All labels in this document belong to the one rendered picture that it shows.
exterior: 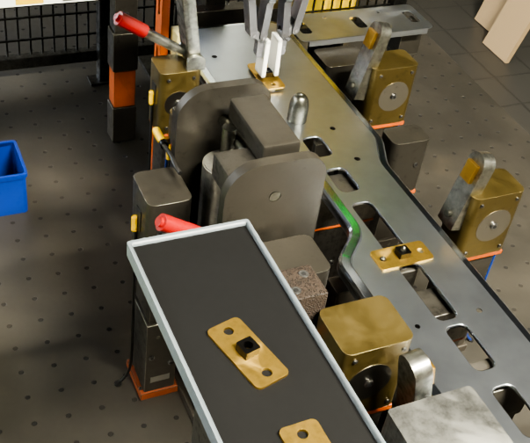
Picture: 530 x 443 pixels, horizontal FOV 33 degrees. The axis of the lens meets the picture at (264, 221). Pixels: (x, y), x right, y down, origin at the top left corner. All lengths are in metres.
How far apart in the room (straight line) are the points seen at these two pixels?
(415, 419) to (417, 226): 0.45
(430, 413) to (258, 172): 0.33
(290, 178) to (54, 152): 0.88
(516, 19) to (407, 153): 2.54
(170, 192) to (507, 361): 0.47
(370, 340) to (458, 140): 1.12
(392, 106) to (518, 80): 2.30
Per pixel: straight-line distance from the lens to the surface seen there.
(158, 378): 1.37
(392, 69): 1.56
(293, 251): 1.08
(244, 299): 0.90
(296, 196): 1.07
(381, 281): 1.19
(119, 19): 1.39
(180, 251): 0.94
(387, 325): 1.02
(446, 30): 4.13
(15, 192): 1.67
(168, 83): 1.44
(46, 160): 1.83
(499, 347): 1.16
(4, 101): 2.01
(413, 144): 1.48
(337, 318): 1.01
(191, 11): 1.41
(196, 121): 1.16
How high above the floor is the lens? 1.79
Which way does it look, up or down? 40 degrees down
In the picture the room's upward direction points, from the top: 9 degrees clockwise
